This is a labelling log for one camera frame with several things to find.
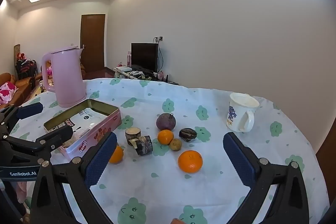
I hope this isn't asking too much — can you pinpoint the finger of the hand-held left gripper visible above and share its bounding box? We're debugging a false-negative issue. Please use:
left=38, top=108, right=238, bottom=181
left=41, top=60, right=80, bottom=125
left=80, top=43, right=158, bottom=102
left=0, top=102, right=44, bottom=135
left=5, top=126, right=73, bottom=159

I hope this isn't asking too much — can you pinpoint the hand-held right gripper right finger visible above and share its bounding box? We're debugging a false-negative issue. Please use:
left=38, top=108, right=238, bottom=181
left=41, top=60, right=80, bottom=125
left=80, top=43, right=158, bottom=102
left=223, top=132, right=310, bottom=224

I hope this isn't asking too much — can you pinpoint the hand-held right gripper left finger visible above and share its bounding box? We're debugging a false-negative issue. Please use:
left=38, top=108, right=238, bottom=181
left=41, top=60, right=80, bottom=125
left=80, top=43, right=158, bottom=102
left=30, top=132, right=118, bottom=224

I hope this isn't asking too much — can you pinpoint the medium orange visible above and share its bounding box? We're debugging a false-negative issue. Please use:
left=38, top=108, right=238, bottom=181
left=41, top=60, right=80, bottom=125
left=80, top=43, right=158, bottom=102
left=108, top=145, right=124, bottom=164

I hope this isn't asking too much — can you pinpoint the pink tin box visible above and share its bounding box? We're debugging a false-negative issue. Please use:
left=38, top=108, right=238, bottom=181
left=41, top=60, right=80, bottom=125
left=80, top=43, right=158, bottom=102
left=43, top=98, right=122, bottom=161

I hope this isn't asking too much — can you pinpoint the large orange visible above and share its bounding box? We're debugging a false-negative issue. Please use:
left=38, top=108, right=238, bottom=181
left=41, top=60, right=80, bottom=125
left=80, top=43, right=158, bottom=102
left=178, top=150, right=203, bottom=173

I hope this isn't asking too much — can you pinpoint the dark wrinkled fruit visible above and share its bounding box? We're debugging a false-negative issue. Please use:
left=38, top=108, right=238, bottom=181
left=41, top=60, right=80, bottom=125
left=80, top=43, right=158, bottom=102
left=179, top=128, right=197, bottom=142

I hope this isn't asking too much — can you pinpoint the small olive-brown fruit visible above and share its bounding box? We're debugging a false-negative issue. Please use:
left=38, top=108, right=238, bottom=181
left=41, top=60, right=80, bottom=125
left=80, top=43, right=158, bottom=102
left=169, top=138, right=182, bottom=151

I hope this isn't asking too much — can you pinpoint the small orange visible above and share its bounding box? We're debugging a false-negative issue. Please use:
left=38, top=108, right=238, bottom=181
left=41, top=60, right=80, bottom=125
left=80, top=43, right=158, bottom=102
left=157, top=130, right=174, bottom=145

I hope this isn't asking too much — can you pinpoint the purple passion fruit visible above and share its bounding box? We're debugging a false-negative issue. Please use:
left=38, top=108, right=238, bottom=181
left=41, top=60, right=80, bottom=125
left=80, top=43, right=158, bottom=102
left=156, top=113, right=177, bottom=132

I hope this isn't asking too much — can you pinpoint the wooden coffee table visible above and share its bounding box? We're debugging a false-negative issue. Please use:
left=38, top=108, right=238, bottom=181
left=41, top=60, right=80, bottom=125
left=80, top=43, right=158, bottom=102
left=22, top=80, right=56, bottom=104

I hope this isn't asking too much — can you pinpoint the pink flowered pillow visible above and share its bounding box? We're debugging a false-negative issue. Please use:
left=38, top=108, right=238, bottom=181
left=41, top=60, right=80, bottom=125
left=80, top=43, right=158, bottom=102
left=0, top=82, right=17, bottom=104

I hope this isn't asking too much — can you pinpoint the white printed packet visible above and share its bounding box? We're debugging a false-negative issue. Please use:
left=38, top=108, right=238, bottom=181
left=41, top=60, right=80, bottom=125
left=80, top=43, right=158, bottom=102
left=49, top=108, right=106, bottom=146

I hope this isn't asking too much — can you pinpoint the orange-brown leather sofa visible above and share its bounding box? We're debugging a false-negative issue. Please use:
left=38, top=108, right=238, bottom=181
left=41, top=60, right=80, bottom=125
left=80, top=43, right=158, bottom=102
left=0, top=72, right=36, bottom=109

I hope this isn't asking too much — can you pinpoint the stack of dark chairs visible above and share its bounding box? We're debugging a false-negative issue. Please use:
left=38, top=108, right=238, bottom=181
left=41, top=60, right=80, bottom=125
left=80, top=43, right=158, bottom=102
left=16, top=59, right=37, bottom=80

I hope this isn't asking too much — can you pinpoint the white printed mug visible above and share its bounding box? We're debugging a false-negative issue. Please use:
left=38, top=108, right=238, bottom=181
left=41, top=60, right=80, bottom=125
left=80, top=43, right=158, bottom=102
left=226, top=93, right=260, bottom=132

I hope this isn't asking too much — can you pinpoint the pink electric kettle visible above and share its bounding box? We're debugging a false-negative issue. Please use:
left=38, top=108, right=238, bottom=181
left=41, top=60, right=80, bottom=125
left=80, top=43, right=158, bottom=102
left=42, top=47, right=87, bottom=108

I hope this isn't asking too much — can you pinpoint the brown wooden door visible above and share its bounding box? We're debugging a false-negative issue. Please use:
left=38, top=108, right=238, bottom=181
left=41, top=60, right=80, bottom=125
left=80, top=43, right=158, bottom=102
left=80, top=14, right=105, bottom=73

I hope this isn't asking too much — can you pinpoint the low television stand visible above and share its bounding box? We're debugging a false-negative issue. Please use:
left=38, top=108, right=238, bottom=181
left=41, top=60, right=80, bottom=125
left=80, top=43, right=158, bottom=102
left=113, top=67, right=179, bottom=85

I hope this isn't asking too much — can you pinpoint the black television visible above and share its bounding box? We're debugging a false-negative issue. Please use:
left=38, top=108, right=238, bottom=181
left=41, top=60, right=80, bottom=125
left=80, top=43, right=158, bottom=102
left=131, top=43, right=158, bottom=73

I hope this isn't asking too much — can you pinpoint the black power cable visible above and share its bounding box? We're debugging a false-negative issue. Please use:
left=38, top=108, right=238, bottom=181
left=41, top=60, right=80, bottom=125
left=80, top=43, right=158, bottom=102
left=157, top=39, right=164, bottom=73

